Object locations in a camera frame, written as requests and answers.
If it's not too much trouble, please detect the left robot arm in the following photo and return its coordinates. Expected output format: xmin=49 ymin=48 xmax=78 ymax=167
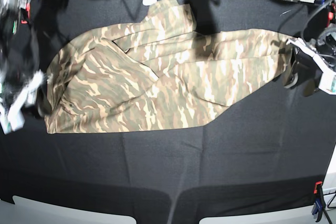
xmin=283 ymin=0 xmax=335 ymax=96

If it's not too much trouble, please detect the black table cloth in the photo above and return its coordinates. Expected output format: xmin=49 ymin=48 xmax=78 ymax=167
xmin=1 ymin=0 xmax=335 ymax=223

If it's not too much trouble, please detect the orange black clamp bottom right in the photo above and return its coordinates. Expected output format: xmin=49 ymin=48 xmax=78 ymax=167
xmin=312 ymin=181 xmax=325 ymax=222

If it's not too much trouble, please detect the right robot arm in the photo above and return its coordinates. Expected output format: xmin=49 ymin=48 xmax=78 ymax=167
xmin=1 ymin=0 xmax=50 ymax=134

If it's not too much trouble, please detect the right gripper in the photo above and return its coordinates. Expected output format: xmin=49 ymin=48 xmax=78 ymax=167
xmin=1 ymin=70 xmax=52 ymax=135

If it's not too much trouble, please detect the camouflage t-shirt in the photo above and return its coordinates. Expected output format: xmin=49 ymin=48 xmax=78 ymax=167
xmin=45 ymin=0 xmax=291 ymax=134

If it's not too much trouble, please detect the red clamp edge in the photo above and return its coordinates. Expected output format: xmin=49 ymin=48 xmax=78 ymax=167
xmin=327 ymin=12 xmax=335 ymax=27
xmin=20 ymin=0 xmax=30 ymax=24

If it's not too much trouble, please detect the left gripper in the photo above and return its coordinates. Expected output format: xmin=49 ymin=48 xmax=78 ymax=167
xmin=282 ymin=38 xmax=335 ymax=94

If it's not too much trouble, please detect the red clamp right edge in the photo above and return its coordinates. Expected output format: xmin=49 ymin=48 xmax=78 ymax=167
xmin=327 ymin=12 xmax=335 ymax=27

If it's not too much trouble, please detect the red clamp left edge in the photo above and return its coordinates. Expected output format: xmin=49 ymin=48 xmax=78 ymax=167
xmin=20 ymin=0 xmax=30 ymax=24

